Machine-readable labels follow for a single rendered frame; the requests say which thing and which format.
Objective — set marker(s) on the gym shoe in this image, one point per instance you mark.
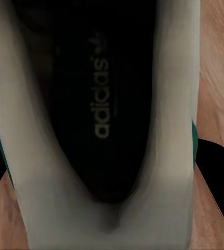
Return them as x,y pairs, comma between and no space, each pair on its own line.
98,107

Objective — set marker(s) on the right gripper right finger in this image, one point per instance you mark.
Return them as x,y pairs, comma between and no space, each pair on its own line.
210,161

